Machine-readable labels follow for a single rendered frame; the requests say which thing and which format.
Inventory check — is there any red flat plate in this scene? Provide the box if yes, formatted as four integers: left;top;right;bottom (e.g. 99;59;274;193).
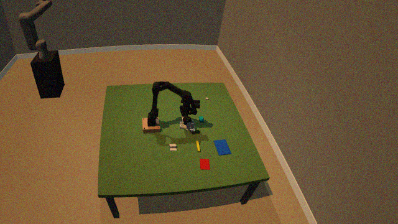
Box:
200;159;210;170

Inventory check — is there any blue flat plate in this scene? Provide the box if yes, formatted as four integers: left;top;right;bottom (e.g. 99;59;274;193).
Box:
214;139;231;155

